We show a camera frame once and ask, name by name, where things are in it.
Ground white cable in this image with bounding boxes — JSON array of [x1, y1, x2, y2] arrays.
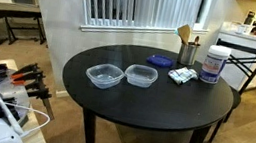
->
[[0, 99, 53, 143]]

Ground blue plastic lid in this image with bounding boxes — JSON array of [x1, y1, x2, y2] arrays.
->
[[145, 52, 176, 70]]

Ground steel utensil cup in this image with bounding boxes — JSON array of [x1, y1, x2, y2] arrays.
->
[[176, 39, 202, 68]]

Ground black folding bench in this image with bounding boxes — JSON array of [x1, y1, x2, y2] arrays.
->
[[0, 6, 51, 51]]

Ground white vertical window blinds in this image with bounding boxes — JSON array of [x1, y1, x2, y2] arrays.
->
[[83, 0, 207, 39]]

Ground clear plastic bowl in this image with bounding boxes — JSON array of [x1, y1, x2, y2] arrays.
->
[[122, 62, 160, 91], [83, 60, 127, 93]]

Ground white window sill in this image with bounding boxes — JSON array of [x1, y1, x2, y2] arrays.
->
[[78, 10, 211, 49]]

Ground checkered dish cloth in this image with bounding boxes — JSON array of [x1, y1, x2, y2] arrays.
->
[[166, 64, 201, 88]]

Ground wooden spoon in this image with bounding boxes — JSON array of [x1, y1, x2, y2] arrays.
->
[[192, 34, 202, 46]]

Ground wooden spatula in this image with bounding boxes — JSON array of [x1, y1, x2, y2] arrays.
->
[[174, 22, 193, 47]]

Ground black metal chair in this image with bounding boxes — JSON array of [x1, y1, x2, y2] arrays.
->
[[202, 38, 256, 143]]

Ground black coffee maker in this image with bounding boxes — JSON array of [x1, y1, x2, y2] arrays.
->
[[244, 9, 256, 27]]

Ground round black table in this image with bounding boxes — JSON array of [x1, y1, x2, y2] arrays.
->
[[52, 35, 241, 143]]

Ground white wipes canister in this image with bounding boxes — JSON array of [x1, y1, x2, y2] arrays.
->
[[197, 43, 232, 86]]

